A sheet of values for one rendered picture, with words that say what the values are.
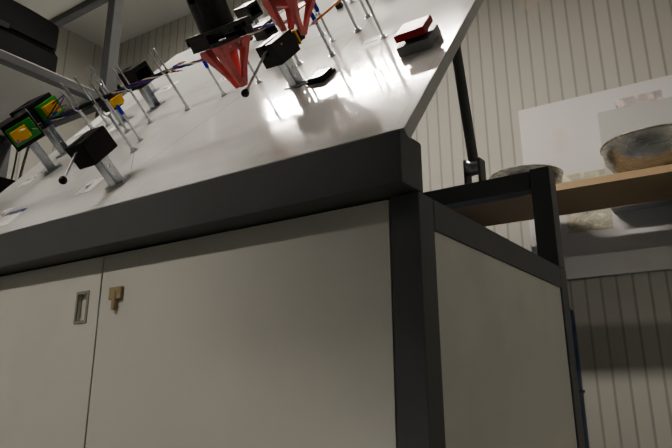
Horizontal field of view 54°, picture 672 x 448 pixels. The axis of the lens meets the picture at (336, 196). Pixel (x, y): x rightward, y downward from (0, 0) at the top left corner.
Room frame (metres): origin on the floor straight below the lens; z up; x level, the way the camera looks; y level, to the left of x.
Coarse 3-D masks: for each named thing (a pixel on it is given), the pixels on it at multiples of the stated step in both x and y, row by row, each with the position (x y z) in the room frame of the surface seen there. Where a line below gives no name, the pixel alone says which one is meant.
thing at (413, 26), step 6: (420, 18) 0.88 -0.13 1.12; (426, 18) 0.86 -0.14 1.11; (408, 24) 0.88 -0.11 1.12; (414, 24) 0.87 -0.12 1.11; (420, 24) 0.86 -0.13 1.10; (426, 24) 0.86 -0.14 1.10; (402, 30) 0.88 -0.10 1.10; (408, 30) 0.86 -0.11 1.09; (414, 30) 0.85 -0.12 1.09; (420, 30) 0.85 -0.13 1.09; (426, 30) 0.86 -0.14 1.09; (396, 36) 0.87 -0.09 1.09; (402, 36) 0.87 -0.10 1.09; (408, 36) 0.86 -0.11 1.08; (414, 36) 0.86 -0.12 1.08; (420, 36) 0.87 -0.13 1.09; (396, 42) 0.88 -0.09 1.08
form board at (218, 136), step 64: (320, 0) 1.51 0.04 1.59; (384, 0) 1.20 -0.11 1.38; (448, 0) 1.00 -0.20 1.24; (256, 64) 1.29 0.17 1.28; (320, 64) 1.07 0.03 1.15; (384, 64) 0.91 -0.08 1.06; (448, 64) 0.83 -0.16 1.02; (192, 128) 1.14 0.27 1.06; (256, 128) 0.96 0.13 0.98; (320, 128) 0.84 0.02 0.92; (384, 128) 0.74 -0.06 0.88; (64, 192) 1.22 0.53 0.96; (128, 192) 1.03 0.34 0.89
